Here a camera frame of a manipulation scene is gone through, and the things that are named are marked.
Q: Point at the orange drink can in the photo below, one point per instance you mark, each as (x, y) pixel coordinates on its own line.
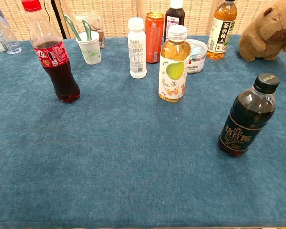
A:
(155, 35)

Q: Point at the black-label dark drink bottle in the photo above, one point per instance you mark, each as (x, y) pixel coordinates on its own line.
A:
(248, 119)

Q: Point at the clear plastic snack box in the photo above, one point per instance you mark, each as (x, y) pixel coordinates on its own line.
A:
(97, 23)

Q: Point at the round clear lidded container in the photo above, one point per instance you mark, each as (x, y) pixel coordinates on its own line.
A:
(198, 55)

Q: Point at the white plastic yogurt bottle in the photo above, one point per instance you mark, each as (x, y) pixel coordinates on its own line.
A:
(137, 52)

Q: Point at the yellow juice bottle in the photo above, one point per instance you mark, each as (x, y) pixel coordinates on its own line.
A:
(174, 71)

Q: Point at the clear empty water bottle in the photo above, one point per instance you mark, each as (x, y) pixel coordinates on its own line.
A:
(7, 35)

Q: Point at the brown capybara plush toy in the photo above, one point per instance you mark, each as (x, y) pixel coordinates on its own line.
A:
(267, 35)

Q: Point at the long green plastic spoon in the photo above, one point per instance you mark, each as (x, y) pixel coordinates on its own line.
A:
(71, 25)

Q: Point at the red label cola bottle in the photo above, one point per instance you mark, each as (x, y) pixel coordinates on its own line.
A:
(62, 81)

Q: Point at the dark juice bottle white cap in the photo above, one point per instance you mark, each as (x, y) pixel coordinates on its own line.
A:
(174, 16)

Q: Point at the short green plastic spoon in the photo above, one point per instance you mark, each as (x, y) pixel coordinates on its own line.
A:
(87, 28)

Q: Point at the black stand pole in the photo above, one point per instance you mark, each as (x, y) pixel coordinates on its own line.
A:
(58, 19)

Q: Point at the beige bamboo folding screen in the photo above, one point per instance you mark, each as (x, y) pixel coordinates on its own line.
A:
(119, 12)

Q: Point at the blue tablecloth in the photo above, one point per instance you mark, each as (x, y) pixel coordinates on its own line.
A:
(124, 155)

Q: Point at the amber tea bottle green label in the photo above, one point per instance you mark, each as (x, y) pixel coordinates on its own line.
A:
(221, 33)

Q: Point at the white paper cup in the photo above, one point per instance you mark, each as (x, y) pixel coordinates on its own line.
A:
(90, 52)

